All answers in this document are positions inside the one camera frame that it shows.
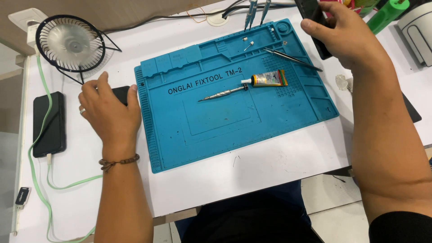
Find silver precision screwdriver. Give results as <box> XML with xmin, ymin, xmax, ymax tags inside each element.
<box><xmin>198</xmin><ymin>84</ymin><xmax>250</xmax><ymax>103</ymax></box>

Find green round container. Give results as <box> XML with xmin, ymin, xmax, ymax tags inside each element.
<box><xmin>354</xmin><ymin>0</ymin><xmax>380</xmax><ymax>18</ymax></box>

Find thin black cable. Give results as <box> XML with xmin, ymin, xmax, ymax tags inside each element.
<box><xmin>101</xmin><ymin>0</ymin><xmax>244</xmax><ymax>34</ymax></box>

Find light green charging cable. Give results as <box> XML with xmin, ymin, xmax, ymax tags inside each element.
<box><xmin>27</xmin><ymin>54</ymin><xmax>104</xmax><ymax>243</ymax></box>

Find person's black sleeve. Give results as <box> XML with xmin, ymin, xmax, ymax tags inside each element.
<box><xmin>368</xmin><ymin>211</ymin><xmax>432</xmax><ymax>243</ymax></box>

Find person's right hand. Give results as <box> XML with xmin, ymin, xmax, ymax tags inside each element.
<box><xmin>300</xmin><ymin>2</ymin><xmax>391</xmax><ymax>73</ymax></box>

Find black card reader dongle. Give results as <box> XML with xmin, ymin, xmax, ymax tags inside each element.
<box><xmin>14</xmin><ymin>187</ymin><xmax>32</xmax><ymax>211</ymax></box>

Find black smartphone on charge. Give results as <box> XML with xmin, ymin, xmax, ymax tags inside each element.
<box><xmin>32</xmin><ymin>91</ymin><xmax>67</xmax><ymax>159</ymax></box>

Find green plastic bottle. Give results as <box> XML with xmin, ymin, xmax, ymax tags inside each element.
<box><xmin>366</xmin><ymin>0</ymin><xmax>411</xmax><ymax>35</ymax></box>

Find black wire desk fan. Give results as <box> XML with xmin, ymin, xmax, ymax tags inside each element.
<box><xmin>35</xmin><ymin>14</ymin><xmax>122</xmax><ymax>85</ymax></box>

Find small black box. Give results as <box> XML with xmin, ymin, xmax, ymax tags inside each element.
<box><xmin>111</xmin><ymin>86</ymin><xmax>131</xmax><ymax>106</ymax></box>

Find white charger plug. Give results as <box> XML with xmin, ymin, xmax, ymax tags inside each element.
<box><xmin>27</xmin><ymin>23</ymin><xmax>42</xmax><ymax>56</ymax></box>

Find blue silicone repair mat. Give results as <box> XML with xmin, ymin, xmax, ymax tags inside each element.
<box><xmin>134</xmin><ymin>18</ymin><xmax>340</xmax><ymax>174</ymax></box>

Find person's dark blue trousers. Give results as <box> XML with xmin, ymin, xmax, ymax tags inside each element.
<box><xmin>174</xmin><ymin>180</ymin><xmax>325</xmax><ymax>243</ymax></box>

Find brown bead bracelet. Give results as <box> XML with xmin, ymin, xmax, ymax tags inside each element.
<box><xmin>99</xmin><ymin>153</ymin><xmax>140</xmax><ymax>173</ymax></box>

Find white cable grommet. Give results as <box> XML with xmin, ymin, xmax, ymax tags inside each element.
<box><xmin>206</xmin><ymin>9</ymin><xmax>230</xmax><ymax>27</ymax></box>

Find clear plastic piece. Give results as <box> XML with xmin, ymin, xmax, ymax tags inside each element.
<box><xmin>335</xmin><ymin>74</ymin><xmax>350</xmax><ymax>92</ymax></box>

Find black phone with cracked back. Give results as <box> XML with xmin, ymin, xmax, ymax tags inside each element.
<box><xmin>294</xmin><ymin>0</ymin><xmax>333</xmax><ymax>61</ymax></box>

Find steel tweezers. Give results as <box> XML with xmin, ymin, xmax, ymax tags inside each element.
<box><xmin>262</xmin><ymin>47</ymin><xmax>324</xmax><ymax>73</ymax></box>

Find person's left hand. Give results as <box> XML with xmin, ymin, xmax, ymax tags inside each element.
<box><xmin>78</xmin><ymin>72</ymin><xmax>142</xmax><ymax>159</ymax></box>

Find thick black cable bundle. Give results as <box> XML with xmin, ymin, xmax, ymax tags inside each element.
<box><xmin>221</xmin><ymin>2</ymin><xmax>298</xmax><ymax>20</ymax></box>

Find white rounded appliance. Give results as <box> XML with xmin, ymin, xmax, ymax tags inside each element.
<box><xmin>396</xmin><ymin>1</ymin><xmax>432</xmax><ymax>67</ymax></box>

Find white wall socket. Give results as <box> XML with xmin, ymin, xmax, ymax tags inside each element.
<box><xmin>8</xmin><ymin>8</ymin><xmax>48</xmax><ymax>33</ymax></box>

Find orange rubber band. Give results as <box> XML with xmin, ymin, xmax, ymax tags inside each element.
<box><xmin>185</xmin><ymin>4</ymin><xmax>207</xmax><ymax>24</ymax></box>

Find white glue tube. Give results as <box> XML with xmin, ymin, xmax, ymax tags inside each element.
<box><xmin>241</xmin><ymin>70</ymin><xmax>289</xmax><ymax>88</ymax></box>

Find black flat pad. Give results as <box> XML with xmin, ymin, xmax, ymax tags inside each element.
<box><xmin>401</xmin><ymin>92</ymin><xmax>423</xmax><ymax>124</ymax></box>

